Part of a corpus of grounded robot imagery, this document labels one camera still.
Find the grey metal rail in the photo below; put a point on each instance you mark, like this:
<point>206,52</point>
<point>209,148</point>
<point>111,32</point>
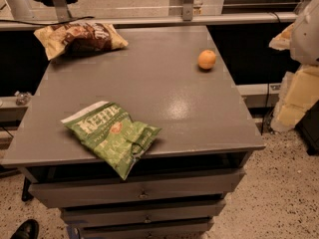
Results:
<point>224,19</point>

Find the bottom grey drawer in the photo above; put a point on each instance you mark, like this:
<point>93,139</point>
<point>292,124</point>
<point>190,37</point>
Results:
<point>148,231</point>

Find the orange fruit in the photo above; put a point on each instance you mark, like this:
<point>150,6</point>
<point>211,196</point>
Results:
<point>206,59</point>

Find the middle grey drawer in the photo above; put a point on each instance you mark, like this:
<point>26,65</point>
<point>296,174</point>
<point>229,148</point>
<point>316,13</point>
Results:
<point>144,214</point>

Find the top grey drawer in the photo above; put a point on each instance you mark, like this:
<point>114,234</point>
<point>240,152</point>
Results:
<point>142,188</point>

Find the small shiny crumpled object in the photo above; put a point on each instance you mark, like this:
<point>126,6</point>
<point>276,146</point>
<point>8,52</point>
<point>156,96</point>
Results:
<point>22,99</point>

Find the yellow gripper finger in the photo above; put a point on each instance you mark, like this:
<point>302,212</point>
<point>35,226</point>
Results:
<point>299,92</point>
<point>282,41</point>

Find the brown yellow chip bag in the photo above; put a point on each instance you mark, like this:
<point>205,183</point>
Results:
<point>79,38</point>

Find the black shoe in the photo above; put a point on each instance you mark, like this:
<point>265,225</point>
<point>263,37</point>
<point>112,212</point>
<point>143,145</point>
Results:
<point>27,230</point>

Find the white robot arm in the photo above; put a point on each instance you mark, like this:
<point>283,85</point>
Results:
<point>304,44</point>

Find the grey drawer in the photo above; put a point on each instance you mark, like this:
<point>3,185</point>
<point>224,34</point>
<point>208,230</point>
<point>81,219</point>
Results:
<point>144,214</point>
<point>142,188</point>
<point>148,231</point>

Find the green jalapeno chip bag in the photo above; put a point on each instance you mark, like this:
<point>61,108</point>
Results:
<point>108,131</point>

